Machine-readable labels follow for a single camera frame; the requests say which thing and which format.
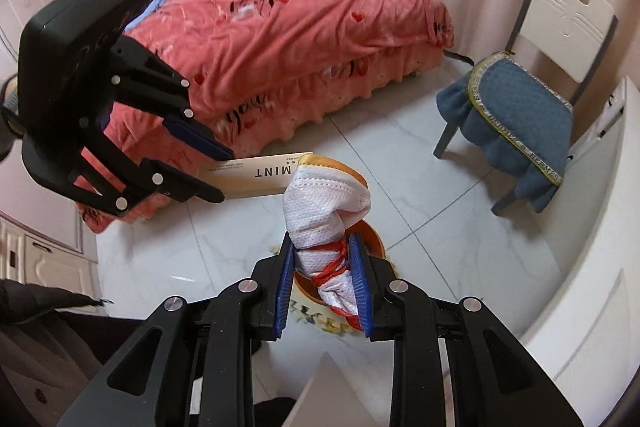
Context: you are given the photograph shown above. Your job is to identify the white folding chair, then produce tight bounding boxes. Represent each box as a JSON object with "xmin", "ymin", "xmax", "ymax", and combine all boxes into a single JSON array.
[{"xmin": 434, "ymin": 0, "xmax": 617, "ymax": 215}]

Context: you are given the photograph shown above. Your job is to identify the pink floral bed quilt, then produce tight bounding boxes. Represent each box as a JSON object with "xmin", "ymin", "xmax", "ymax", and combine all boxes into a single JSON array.
[{"xmin": 74, "ymin": 0, "xmax": 457, "ymax": 233}]

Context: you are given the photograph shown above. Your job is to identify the white cabinet drawers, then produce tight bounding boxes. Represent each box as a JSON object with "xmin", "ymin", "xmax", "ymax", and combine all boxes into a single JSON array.
[{"xmin": 1, "ymin": 217, "xmax": 102, "ymax": 299}]

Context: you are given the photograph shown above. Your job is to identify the blue chair cushion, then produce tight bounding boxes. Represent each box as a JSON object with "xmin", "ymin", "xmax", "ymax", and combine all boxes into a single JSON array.
[{"xmin": 436, "ymin": 51, "xmax": 573, "ymax": 212}]

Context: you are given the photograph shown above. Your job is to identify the beige mint box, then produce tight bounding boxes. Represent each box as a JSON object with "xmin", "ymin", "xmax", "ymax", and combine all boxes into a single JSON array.
[{"xmin": 198, "ymin": 152, "xmax": 308, "ymax": 199}]

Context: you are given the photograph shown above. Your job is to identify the orange trash bin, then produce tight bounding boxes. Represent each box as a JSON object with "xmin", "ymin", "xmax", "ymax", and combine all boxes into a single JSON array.
[{"xmin": 283, "ymin": 154, "xmax": 371, "ymax": 331}]

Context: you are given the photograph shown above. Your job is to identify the white mask red string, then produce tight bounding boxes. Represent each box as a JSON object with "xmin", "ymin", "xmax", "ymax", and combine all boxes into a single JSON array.
[{"xmin": 282, "ymin": 159, "xmax": 373, "ymax": 327}]

